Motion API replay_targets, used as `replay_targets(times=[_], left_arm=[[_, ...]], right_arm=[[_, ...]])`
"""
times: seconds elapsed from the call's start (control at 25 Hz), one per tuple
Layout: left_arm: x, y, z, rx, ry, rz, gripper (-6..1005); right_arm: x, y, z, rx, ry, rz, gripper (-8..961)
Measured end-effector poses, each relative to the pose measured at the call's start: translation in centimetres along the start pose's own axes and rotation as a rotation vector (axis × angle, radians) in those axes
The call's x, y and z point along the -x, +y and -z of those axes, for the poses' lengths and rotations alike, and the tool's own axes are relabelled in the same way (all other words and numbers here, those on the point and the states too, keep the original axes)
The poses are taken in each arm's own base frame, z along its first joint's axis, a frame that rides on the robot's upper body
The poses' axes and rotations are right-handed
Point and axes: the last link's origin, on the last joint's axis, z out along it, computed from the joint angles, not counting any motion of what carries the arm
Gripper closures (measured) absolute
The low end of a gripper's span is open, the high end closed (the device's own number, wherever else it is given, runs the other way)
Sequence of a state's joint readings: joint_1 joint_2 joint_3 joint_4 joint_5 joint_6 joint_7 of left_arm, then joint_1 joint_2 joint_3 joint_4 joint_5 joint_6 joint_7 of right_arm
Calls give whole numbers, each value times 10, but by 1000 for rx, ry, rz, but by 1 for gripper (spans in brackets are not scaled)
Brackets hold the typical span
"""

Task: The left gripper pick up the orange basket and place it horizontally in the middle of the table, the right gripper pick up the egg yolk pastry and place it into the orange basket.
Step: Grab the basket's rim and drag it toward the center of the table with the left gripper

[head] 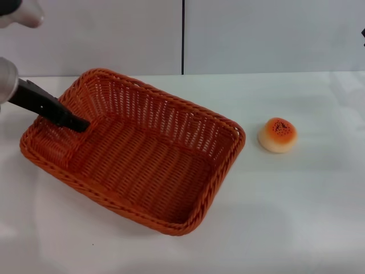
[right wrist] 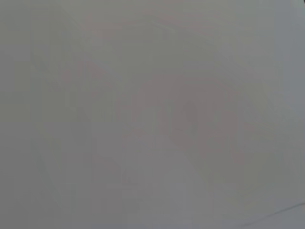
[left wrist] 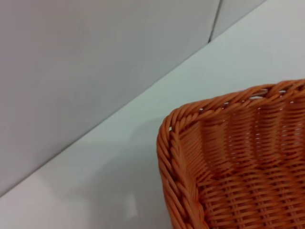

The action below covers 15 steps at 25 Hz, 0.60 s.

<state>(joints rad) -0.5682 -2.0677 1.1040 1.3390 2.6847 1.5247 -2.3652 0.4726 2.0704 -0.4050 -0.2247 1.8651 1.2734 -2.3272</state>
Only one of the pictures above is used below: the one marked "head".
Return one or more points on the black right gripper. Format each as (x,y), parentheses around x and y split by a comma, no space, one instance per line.
(363,37)

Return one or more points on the black vertical wall joint strip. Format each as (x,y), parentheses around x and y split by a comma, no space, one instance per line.
(182,37)

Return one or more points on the round toy bread bun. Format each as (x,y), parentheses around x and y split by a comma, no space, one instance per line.
(278,139)

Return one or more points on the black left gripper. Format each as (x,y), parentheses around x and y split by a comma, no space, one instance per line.
(31,98)

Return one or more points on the orange woven plastic basket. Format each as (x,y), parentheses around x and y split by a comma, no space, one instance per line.
(148,160)

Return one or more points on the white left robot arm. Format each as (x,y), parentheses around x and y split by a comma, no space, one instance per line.
(7,81)

